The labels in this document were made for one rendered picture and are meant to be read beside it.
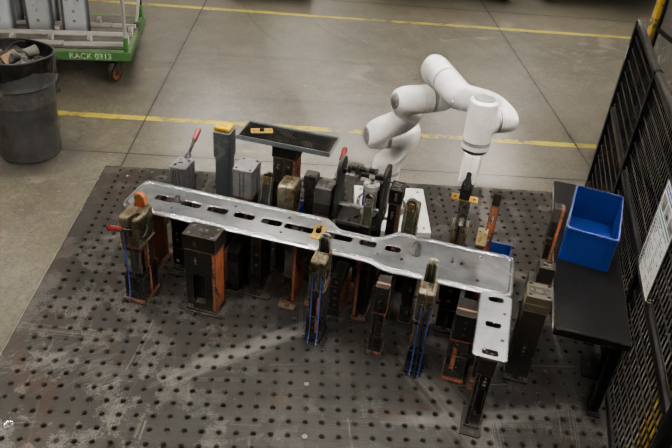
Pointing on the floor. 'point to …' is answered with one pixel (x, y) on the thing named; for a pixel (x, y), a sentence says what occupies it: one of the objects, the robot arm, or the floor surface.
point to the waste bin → (28, 101)
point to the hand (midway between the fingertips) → (465, 191)
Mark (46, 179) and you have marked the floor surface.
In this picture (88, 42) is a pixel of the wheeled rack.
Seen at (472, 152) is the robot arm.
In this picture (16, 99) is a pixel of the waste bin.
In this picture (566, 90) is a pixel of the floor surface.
